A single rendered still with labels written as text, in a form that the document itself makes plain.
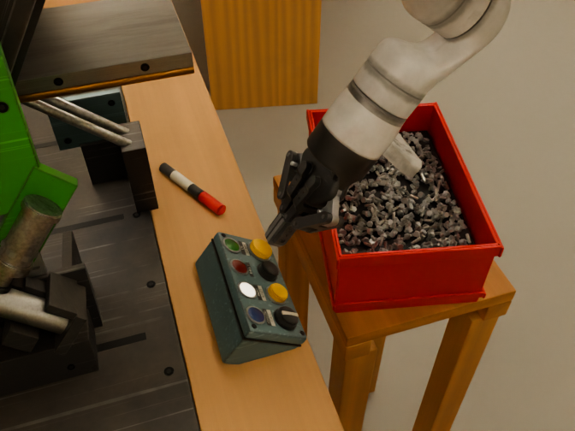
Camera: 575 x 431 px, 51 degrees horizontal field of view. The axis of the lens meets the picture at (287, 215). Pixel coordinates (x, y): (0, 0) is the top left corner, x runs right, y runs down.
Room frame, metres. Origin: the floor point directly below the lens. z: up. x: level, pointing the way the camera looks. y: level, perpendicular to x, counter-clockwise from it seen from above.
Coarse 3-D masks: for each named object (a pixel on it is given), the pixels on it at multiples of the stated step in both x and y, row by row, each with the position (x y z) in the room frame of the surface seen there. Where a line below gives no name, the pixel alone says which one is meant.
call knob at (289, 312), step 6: (282, 306) 0.40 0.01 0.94; (276, 312) 0.39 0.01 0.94; (282, 312) 0.39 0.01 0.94; (288, 312) 0.39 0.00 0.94; (294, 312) 0.39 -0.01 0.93; (282, 318) 0.38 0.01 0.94; (288, 318) 0.38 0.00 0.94; (294, 318) 0.38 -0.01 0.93; (282, 324) 0.38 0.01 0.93; (288, 324) 0.37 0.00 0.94; (294, 324) 0.38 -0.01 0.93
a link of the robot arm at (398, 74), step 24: (504, 0) 0.53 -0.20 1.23; (480, 24) 0.52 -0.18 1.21; (384, 48) 0.53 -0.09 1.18; (408, 48) 0.53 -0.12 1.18; (432, 48) 0.54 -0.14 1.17; (456, 48) 0.52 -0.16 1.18; (480, 48) 0.52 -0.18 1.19; (360, 72) 0.53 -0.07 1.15; (384, 72) 0.51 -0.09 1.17; (408, 72) 0.50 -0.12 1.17; (432, 72) 0.51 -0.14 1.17; (384, 96) 0.50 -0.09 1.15; (408, 96) 0.50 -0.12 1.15
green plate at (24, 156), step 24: (0, 48) 0.46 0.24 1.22; (0, 72) 0.45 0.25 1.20; (0, 96) 0.45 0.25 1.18; (0, 120) 0.44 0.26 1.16; (24, 120) 0.45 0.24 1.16; (0, 144) 0.43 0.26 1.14; (24, 144) 0.44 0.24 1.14; (0, 168) 0.42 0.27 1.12; (24, 168) 0.43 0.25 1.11; (0, 192) 0.42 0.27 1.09
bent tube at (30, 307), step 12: (12, 288) 0.37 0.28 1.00; (0, 300) 0.35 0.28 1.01; (12, 300) 0.36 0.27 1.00; (24, 300) 0.36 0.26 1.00; (36, 300) 0.37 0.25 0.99; (0, 312) 0.35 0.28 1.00; (12, 312) 0.35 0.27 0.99; (24, 312) 0.35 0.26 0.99; (36, 312) 0.36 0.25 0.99; (36, 324) 0.35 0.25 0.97; (48, 324) 0.35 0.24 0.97; (60, 324) 0.35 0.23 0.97
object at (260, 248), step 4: (252, 240) 0.49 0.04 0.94; (256, 240) 0.49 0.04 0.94; (260, 240) 0.50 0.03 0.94; (252, 244) 0.49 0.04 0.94; (256, 244) 0.49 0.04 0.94; (260, 244) 0.49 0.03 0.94; (264, 244) 0.49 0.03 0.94; (268, 244) 0.50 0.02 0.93; (252, 248) 0.48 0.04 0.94; (256, 248) 0.48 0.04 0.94; (260, 248) 0.48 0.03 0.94; (264, 248) 0.48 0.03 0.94; (268, 248) 0.49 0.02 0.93; (256, 252) 0.48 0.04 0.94; (260, 252) 0.48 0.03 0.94; (264, 252) 0.48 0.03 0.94; (268, 252) 0.48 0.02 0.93; (260, 256) 0.47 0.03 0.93; (264, 256) 0.47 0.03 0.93; (268, 256) 0.48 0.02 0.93
